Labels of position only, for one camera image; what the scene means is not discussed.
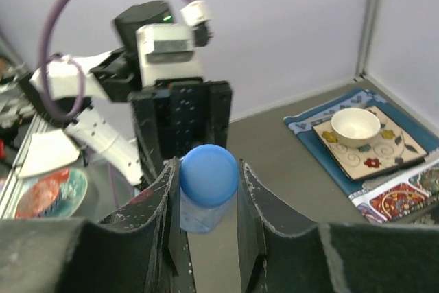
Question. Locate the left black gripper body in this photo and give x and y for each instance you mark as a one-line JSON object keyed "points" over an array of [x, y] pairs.
{"points": [[171, 120]]}

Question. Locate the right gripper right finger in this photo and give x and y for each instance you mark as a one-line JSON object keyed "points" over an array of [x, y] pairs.
{"points": [[281, 250]]}

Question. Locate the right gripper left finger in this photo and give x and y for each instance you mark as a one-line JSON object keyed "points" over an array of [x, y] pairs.
{"points": [[131, 250]]}

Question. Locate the blue label water bottle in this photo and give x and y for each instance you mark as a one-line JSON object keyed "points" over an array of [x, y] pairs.
{"points": [[209, 176]]}

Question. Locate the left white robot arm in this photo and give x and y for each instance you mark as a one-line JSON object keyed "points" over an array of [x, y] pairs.
{"points": [[88, 97]]}

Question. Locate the red teal round plate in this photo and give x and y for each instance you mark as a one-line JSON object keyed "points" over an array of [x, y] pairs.
{"points": [[56, 195]]}

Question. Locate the blue patterned placemat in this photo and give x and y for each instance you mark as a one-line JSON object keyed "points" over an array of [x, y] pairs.
{"points": [[386, 179]]}

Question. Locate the cream ceramic bowl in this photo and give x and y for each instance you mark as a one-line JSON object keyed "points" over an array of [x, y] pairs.
{"points": [[355, 127]]}

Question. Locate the beige floral square plate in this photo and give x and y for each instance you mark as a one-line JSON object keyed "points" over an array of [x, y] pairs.
{"points": [[391, 148]]}

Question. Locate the aluminium slotted rail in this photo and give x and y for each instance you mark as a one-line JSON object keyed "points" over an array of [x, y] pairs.
{"points": [[12, 188]]}

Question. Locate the left aluminium corner post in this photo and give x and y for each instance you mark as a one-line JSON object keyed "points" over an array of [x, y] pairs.
{"points": [[370, 15]]}

